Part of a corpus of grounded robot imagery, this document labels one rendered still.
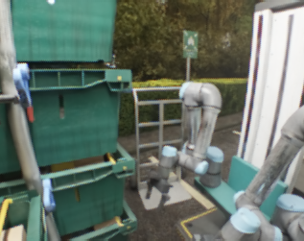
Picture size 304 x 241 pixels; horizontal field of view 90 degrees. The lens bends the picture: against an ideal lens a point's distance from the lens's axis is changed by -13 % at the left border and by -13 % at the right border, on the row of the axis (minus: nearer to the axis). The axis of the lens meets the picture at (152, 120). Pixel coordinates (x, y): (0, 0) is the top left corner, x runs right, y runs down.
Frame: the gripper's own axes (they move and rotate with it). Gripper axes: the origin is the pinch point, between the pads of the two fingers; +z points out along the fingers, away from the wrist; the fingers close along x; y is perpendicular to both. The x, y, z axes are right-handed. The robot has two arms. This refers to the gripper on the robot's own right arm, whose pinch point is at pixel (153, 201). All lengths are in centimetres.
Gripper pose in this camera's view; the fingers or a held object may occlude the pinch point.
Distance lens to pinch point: 101.5
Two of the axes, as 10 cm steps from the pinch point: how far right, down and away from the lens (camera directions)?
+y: 8.2, 2.6, 5.1
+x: -4.9, -1.3, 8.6
